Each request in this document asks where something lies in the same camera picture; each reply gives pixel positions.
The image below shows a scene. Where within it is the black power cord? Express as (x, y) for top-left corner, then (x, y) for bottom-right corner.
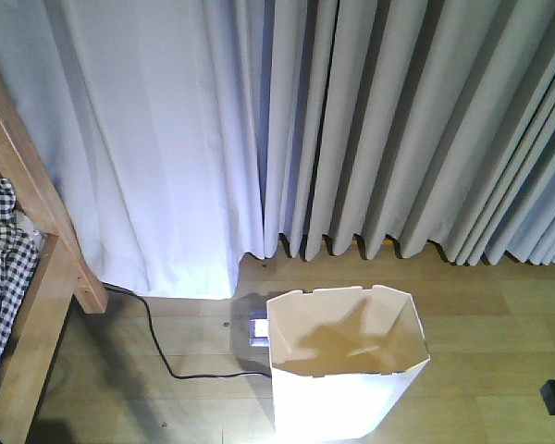
(102, 282), (272, 381)

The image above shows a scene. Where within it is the white plastic trash bin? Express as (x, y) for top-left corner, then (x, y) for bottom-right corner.
(266, 285), (430, 443)

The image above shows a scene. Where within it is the wooden bed frame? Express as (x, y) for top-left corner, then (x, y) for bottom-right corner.
(0, 76), (108, 443)

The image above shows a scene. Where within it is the black white checkered bedding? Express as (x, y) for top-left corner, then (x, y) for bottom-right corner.
(0, 178), (39, 359)

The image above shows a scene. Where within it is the white curtain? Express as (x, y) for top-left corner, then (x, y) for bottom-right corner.
(0, 1), (555, 299)

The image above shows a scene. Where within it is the floor power outlet box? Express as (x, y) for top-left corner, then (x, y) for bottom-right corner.
(249, 318), (269, 347)

